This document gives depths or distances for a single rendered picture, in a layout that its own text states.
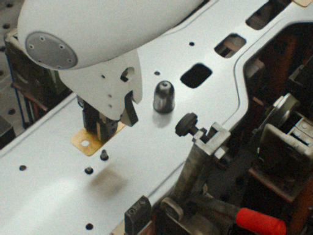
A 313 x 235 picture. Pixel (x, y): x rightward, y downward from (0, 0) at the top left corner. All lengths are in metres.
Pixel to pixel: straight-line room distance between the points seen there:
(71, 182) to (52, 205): 0.04
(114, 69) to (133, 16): 0.17
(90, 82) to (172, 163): 0.23
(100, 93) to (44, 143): 0.22
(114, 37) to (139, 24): 0.02
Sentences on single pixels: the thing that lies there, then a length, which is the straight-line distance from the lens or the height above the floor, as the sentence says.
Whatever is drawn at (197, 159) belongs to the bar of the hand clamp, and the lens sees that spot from 0.61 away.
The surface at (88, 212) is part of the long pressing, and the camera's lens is 0.79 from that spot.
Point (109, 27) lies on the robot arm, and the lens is 0.46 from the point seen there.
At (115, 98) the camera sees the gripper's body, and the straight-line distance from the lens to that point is 0.65.
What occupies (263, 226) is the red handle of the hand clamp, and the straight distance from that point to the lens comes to 0.64.
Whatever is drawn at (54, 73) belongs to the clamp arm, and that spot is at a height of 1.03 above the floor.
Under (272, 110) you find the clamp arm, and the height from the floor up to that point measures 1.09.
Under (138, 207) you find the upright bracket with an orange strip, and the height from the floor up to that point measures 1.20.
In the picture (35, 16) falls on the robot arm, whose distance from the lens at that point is 0.49.
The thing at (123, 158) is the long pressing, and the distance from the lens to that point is 0.83.
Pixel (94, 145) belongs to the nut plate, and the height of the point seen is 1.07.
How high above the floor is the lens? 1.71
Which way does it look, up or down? 54 degrees down
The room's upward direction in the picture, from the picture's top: 3 degrees clockwise
